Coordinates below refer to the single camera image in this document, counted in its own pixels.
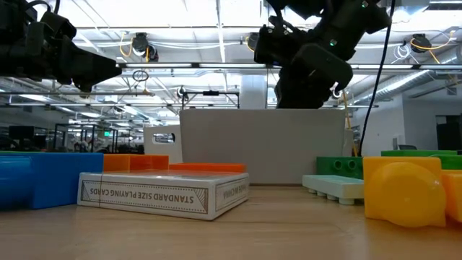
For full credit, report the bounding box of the mint studded brick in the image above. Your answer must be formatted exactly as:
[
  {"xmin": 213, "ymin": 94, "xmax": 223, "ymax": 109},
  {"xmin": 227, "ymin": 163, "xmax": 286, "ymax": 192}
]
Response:
[{"xmin": 302, "ymin": 174, "xmax": 365, "ymax": 206}]

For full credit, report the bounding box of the ceiling cable reel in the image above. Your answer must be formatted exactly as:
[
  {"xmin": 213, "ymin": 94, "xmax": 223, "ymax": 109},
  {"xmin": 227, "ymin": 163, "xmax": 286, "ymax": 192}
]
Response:
[
  {"xmin": 246, "ymin": 32, "xmax": 261, "ymax": 51},
  {"xmin": 130, "ymin": 32, "xmax": 160, "ymax": 63},
  {"xmin": 410, "ymin": 33, "xmax": 433, "ymax": 54}
]

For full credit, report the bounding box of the yellow-orange long brick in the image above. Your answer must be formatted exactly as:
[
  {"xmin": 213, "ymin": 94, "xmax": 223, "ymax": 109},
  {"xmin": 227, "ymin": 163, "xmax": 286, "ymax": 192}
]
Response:
[{"xmin": 440, "ymin": 169, "xmax": 462, "ymax": 223}]

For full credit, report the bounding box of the silver ventilation duct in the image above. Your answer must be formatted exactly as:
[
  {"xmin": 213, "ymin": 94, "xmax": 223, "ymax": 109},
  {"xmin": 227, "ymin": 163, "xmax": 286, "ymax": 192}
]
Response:
[{"xmin": 352, "ymin": 69, "xmax": 436, "ymax": 105}]

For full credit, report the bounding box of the black camera rig frame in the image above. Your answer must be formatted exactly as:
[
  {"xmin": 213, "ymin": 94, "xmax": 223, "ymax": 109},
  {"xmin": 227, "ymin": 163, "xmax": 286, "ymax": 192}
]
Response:
[{"xmin": 180, "ymin": 90, "xmax": 241, "ymax": 110}]

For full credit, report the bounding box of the small black monitor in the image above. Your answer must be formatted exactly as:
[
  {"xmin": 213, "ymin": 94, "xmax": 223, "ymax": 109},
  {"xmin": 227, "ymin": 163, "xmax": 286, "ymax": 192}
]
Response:
[{"xmin": 9, "ymin": 125, "xmax": 35, "ymax": 141}]

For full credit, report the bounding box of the grey plastic bin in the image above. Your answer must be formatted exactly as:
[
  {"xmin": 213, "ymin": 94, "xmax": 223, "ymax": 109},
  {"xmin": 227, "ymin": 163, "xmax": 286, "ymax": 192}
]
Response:
[
  {"xmin": 344, "ymin": 129, "xmax": 354, "ymax": 157},
  {"xmin": 179, "ymin": 108, "xmax": 347, "ymax": 186}
]

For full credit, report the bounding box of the orange wedge toy block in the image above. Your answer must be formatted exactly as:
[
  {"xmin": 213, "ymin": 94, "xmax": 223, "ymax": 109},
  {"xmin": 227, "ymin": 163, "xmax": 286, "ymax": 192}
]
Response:
[{"xmin": 103, "ymin": 154, "xmax": 170, "ymax": 173}]

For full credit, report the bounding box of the white playing cards box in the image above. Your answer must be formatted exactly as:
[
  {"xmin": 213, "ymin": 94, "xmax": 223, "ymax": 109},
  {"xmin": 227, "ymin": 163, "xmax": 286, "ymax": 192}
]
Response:
[{"xmin": 77, "ymin": 170, "xmax": 250, "ymax": 222}]

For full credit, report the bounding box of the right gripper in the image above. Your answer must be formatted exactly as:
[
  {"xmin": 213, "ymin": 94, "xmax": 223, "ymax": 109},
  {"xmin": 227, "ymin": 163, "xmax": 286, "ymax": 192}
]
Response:
[{"xmin": 274, "ymin": 66, "xmax": 336, "ymax": 110}]

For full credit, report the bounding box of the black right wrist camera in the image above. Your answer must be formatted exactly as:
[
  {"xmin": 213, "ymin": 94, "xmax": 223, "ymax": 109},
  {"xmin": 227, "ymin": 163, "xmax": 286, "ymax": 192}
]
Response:
[{"xmin": 254, "ymin": 24, "xmax": 294, "ymax": 66}]

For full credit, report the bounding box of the white plastic bin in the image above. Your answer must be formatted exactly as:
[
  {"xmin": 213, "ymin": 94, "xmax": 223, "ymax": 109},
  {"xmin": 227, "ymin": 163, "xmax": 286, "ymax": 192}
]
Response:
[{"xmin": 143, "ymin": 124, "xmax": 183, "ymax": 165}]

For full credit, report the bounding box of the yellow cable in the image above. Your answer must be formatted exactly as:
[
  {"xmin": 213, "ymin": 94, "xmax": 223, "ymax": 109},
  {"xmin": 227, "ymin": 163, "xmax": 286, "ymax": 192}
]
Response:
[{"xmin": 341, "ymin": 90, "xmax": 358, "ymax": 157}]

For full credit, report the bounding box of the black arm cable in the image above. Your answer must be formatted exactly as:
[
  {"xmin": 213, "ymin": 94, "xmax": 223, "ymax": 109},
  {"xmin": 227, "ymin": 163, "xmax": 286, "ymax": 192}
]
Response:
[{"xmin": 358, "ymin": 0, "xmax": 397, "ymax": 157}]

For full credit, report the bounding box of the yellow round-stud block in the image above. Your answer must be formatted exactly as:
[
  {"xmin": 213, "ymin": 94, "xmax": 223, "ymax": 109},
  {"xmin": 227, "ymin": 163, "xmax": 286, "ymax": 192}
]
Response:
[{"xmin": 362, "ymin": 156, "xmax": 448, "ymax": 228}]

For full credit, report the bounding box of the large blue toy block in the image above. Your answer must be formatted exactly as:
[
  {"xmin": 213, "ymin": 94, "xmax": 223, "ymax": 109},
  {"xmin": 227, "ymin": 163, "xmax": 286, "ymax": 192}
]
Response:
[{"xmin": 0, "ymin": 152, "xmax": 105, "ymax": 211}]

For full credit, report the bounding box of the red-orange studded brick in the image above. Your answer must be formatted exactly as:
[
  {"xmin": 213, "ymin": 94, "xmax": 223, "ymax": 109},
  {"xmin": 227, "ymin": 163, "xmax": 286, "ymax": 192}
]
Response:
[{"xmin": 168, "ymin": 162, "xmax": 247, "ymax": 173}]

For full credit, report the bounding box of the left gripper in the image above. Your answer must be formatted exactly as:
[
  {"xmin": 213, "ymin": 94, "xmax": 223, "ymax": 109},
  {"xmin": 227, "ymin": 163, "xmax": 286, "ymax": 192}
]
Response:
[{"xmin": 0, "ymin": 21, "xmax": 123, "ymax": 93}]

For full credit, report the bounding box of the green studded brick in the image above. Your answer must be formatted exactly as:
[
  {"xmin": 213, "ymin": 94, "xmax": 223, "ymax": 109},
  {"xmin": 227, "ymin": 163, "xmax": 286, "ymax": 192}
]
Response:
[{"xmin": 316, "ymin": 156, "xmax": 365, "ymax": 181}]

